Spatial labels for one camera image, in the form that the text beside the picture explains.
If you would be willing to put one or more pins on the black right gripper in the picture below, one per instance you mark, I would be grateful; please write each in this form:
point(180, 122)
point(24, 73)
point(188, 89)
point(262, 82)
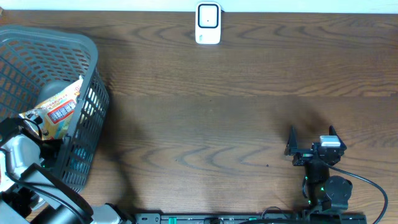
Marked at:
point(304, 155)

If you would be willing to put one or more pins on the yellow snack bag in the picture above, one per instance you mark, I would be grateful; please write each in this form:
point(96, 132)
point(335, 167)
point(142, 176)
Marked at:
point(51, 118)

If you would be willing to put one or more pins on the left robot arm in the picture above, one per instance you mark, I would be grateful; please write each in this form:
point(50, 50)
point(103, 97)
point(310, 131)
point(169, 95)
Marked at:
point(65, 205)

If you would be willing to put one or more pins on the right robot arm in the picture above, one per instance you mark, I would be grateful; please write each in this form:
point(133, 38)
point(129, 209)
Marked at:
point(326, 193)

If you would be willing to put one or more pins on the white barcode scanner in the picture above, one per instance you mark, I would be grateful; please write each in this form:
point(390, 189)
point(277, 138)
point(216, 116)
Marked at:
point(208, 23)

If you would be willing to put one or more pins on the dark grey plastic basket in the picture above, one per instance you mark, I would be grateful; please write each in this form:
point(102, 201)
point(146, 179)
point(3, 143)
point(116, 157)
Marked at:
point(37, 64)

